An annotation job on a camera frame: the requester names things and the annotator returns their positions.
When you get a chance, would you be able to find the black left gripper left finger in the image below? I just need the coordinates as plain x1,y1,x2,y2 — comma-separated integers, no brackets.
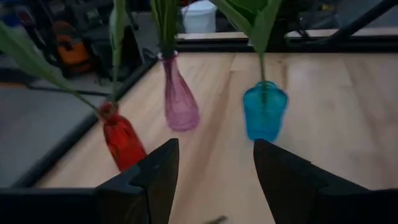
94,138,180,224

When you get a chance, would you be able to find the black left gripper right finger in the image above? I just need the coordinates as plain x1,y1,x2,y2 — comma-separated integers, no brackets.
252,138,371,224

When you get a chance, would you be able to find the red glass vase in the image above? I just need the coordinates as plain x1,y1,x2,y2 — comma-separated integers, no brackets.
98,101,147,173

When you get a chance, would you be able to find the blue glass vase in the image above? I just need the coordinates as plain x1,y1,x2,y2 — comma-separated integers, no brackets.
243,80,289,143

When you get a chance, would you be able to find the pink glass vase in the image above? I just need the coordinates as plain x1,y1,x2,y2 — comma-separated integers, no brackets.
157,51,200,132

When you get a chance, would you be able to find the black artificial tulip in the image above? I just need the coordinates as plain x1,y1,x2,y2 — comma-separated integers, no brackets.
108,0,127,105
0,20,103,114

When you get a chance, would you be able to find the blue artificial flower bunch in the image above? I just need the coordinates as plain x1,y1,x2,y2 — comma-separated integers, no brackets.
150,0,180,58

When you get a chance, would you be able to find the orange machine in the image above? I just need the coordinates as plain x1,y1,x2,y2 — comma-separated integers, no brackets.
51,20,94,75

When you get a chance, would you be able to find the white plastic bin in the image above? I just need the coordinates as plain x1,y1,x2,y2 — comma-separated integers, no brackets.
181,0,218,34

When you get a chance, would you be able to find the black aluminium table frame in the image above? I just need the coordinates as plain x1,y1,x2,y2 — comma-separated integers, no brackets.
12,0,398,189

